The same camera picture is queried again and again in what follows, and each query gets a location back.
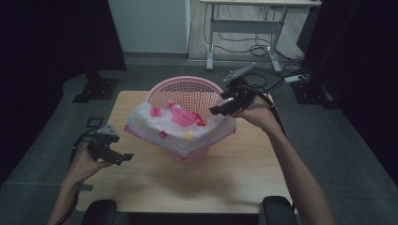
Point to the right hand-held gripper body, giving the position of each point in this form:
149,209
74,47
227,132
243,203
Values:
239,90

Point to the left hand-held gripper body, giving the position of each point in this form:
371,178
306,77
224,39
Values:
101,142

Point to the pink plastic mesh basket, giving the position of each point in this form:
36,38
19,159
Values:
187,90

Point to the white pink printed plastic bag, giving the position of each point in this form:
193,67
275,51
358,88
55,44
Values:
175,134

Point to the person's left hand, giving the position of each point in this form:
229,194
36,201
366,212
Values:
84,165

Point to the person's right hand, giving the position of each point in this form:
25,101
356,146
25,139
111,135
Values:
258,115

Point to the black stand base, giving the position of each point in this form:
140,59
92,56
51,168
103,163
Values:
97,89
313,93

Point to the black chair armrest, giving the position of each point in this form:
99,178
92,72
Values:
278,211
100,213

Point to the white power strip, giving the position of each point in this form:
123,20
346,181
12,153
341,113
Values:
294,78

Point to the black curtain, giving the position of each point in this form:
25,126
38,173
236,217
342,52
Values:
47,62
359,62

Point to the grey metal frame desk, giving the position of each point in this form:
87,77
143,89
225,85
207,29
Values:
244,26

